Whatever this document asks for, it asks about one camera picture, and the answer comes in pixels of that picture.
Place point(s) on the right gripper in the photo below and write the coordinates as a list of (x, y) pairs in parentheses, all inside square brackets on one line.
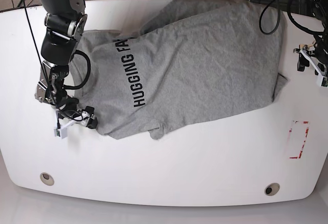
[(85, 118)]

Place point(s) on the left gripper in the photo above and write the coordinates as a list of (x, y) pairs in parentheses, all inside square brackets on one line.
[(307, 58)]

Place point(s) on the grey t-shirt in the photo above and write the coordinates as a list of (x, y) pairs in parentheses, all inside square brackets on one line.
[(195, 61)]

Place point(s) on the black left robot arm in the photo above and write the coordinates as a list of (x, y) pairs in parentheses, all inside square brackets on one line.
[(319, 11)]

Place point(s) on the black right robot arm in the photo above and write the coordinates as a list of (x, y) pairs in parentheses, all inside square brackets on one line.
[(65, 21)]

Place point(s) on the red tape rectangle marking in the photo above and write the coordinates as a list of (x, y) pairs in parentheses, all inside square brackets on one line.
[(297, 138)]

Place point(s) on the left table grommet hole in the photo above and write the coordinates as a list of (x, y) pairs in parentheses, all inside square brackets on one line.
[(47, 179)]

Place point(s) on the table grommet hole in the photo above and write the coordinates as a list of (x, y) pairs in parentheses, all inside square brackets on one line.
[(272, 189), (47, 179)]

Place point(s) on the right table grommet hole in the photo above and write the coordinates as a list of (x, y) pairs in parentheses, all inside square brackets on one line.
[(272, 189)]

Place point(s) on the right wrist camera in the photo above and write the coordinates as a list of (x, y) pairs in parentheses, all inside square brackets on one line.
[(62, 133)]

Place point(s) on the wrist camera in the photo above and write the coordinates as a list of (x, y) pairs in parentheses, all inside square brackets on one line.
[(322, 81), (62, 133)]

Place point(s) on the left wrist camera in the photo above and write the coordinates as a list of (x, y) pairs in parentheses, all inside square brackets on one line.
[(322, 81)]

